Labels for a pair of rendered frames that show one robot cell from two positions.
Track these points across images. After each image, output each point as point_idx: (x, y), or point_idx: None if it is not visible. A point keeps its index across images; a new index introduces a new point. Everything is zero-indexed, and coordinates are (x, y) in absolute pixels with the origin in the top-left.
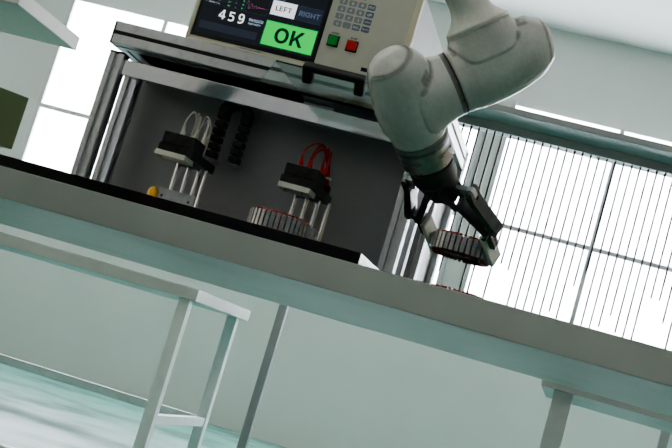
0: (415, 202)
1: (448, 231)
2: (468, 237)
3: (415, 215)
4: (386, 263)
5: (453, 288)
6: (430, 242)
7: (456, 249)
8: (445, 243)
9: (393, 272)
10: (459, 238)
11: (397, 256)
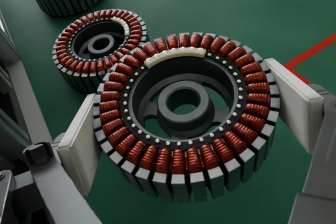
0: (10, 219)
1: (183, 171)
2: (248, 144)
3: (40, 205)
4: (1, 146)
5: (114, 63)
6: (124, 177)
7: (236, 187)
8: (198, 197)
9: (21, 134)
10: (236, 173)
11: (7, 127)
